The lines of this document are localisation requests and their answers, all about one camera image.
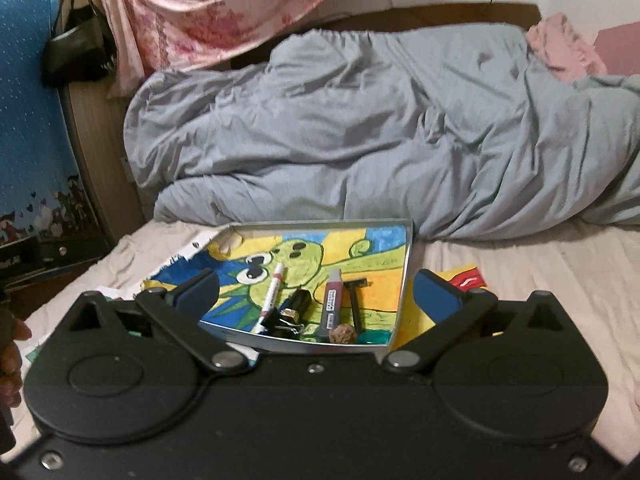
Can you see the pink pillow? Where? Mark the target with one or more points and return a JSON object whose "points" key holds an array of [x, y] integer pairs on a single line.
{"points": [[620, 47]]}

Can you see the white flower sketch paper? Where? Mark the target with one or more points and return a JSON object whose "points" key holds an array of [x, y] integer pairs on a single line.
{"points": [[202, 242]]}

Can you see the person's left hand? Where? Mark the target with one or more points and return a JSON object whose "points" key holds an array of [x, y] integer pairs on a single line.
{"points": [[12, 360]]}

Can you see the black bag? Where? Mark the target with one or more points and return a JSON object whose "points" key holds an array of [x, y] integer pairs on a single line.
{"points": [[75, 50]]}

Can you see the yellow painted drawing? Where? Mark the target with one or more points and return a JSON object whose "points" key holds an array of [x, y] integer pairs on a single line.
{"points": [[465, 277]]}

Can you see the teal plastic item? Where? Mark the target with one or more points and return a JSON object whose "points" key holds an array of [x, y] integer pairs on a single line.
{"points": [[375, 337]]}

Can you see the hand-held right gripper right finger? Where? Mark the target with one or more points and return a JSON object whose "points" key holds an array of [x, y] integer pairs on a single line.
{"points": [[440, 300]]}

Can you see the bed with beige sheet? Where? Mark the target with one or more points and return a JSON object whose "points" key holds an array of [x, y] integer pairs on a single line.
{"points": [[550, 270]]}

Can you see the grey duvet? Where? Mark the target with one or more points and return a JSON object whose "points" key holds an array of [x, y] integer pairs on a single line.
{"points": [[375, 135]]}

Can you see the black binder clip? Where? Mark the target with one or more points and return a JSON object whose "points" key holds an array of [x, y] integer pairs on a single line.
{"points": [[290, 329]]}

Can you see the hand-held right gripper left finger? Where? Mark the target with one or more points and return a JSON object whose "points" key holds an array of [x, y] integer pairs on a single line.
{"points": [[192, 292]]}

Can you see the blue painted drawing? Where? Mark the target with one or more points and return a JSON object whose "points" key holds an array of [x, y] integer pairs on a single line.
{"points": [[170, 267]]}

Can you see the purple marker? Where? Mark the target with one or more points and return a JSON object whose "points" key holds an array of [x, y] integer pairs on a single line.
{"points": [[331, 305]]}

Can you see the black razor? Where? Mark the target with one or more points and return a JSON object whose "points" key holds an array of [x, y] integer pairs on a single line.
{"points": [[357, 305]]}

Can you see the blue printed cloth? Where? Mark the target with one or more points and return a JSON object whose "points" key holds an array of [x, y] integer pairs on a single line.
{"points": [[35, 135]]}

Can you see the brown walnut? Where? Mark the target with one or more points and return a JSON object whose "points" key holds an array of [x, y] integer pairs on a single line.
{"points": [[344, 334]]}

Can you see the pink ruffled cloth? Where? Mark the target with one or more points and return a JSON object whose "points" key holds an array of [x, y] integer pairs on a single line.
{"points": [[565, 45]]}

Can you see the black lipstick tube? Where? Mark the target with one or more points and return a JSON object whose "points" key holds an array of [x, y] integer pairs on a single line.
{"points": [[296, 302]]}

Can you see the wooden headboard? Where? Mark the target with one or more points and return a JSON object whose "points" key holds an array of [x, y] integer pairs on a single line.
{"points": [[450, 15]]}

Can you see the wooden cabinet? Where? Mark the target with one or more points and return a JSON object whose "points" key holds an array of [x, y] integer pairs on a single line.
{"points": [[100, 160]]}

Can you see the silver metal tray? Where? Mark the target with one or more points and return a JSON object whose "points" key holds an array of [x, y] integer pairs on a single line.
{"points": [[400, 280]]}

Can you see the white marker pen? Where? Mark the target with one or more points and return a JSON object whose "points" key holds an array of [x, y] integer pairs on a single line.
{"points": [[272, 295]]}

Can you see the pink floral hanging cloth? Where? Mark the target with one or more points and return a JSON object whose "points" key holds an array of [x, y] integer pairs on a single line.
{"points": [[200, 20]]}

